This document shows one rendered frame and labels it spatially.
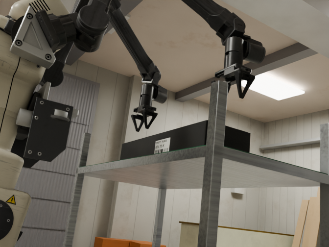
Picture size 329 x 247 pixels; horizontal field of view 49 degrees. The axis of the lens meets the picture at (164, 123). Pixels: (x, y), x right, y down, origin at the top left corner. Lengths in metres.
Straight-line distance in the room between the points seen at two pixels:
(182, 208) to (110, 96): 2.65
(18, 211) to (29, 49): 0.40
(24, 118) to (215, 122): 0.49
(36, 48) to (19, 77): 0.16
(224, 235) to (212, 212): 5.82
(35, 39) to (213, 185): 0.53
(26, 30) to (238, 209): 7.78
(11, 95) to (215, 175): 0.58
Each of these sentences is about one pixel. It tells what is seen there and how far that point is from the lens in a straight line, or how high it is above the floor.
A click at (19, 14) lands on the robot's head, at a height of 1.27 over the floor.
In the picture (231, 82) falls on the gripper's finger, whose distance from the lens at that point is 1.16.
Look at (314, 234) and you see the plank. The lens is 7.48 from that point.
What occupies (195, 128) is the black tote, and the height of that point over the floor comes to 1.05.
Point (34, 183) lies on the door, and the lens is 6.18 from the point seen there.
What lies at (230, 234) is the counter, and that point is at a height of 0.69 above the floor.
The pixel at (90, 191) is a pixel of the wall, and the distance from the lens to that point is 6.51.
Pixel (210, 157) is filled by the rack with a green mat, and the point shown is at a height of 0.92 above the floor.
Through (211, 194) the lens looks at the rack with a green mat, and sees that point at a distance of 0.79.
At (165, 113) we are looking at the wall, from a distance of 7.40.
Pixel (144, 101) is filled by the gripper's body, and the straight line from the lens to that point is 1.57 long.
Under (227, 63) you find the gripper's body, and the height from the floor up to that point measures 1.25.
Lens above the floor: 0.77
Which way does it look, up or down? 15 degrees up
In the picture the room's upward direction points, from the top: 7 degrees clockwise
